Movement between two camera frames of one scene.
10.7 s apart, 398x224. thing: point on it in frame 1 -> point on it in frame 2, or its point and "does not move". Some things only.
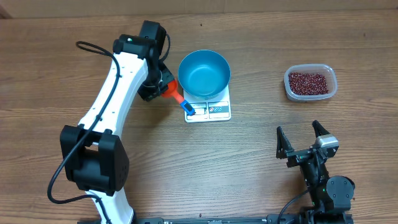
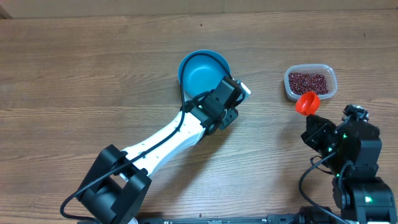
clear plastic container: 310,82 does not move
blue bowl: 204,74 does not move
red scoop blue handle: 171,92 -> 308,103
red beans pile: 307,84 does not move
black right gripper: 302,155 -> 313,125
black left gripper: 149,94 -> 232,116
